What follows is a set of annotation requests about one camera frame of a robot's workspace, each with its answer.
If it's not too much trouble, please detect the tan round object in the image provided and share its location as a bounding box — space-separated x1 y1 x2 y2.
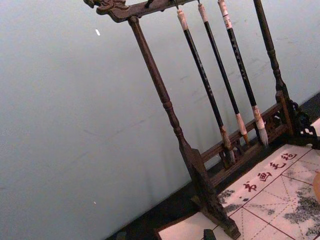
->
312 171 320 201

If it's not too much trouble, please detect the black brush with dark tip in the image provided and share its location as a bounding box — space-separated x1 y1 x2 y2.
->
176 8 237 167

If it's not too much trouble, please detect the white sheet with dark border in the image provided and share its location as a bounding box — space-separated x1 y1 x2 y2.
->
154 212 221 240

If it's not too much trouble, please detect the white felt mat, red grid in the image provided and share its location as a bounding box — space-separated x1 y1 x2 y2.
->
216 143 320 240

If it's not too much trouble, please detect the black brush with brown tip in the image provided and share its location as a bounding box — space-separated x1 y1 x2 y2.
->
197 3 251 146

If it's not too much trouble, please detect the black brush with grey tip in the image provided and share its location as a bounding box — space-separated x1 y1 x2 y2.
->
217 0 270 148

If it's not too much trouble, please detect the dark carved wooden brush rack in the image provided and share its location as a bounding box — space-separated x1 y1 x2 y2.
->
83 0 320 240

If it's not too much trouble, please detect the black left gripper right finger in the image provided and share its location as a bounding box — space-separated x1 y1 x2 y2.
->
203 228 216 240

